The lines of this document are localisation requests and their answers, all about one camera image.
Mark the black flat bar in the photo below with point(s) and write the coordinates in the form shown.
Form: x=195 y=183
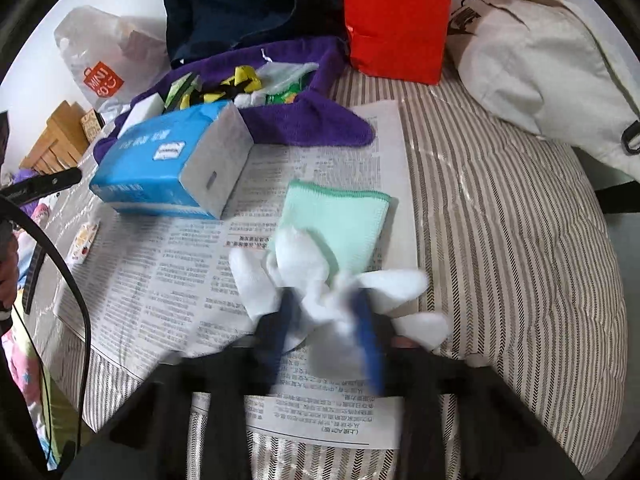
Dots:
x=32 y=280

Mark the yellow black small items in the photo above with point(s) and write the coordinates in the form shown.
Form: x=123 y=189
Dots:
x=240 y=80

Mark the purple towel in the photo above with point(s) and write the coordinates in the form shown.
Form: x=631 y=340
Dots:
x=310 y=120

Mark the white glove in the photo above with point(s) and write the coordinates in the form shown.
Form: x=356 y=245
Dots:
x=325 y=305

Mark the newspaper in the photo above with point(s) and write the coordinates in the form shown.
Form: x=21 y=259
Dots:
x=190 y=260

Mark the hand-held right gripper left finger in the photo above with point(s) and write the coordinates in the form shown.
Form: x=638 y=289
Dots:
x=280 y=335

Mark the striped bed sheet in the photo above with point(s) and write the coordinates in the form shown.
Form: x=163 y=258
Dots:
x=500 y=260

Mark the wooden chair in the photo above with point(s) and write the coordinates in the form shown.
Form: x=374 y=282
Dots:
x=55 y=135

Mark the mint green cloth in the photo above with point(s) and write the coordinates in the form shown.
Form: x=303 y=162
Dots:
x=340 y=220

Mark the red paper bag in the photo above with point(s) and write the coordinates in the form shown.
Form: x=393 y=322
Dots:
x=395 y=20

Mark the pink printed cloth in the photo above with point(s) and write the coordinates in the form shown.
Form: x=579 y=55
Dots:
x=20 y=365

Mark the white mesh pouch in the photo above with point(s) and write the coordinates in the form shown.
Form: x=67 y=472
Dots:
x=287 y=71

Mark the blue tissue pack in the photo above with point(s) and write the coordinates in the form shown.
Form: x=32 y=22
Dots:
x=150 y=160

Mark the small snack packet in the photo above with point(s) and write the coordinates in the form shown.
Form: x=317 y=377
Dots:
x=84 y=242

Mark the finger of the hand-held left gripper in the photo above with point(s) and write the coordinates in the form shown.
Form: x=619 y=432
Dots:
x=50 y=182

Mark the navy knit sweater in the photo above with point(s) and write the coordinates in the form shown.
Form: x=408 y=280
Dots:
x=225 y=10

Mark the beige canvas bag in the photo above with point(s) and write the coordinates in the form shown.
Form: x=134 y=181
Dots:
x=540 y=60

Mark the printed cardboard box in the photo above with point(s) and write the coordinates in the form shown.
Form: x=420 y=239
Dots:
x=91 y=124

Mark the green sachet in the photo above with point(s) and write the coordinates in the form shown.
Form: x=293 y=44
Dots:
x=285 y=94

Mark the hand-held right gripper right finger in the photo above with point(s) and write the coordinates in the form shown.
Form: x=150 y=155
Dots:
x=367 y=345

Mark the white plastic bag orange logo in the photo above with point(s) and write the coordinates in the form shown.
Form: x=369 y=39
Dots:
x=100 y=45

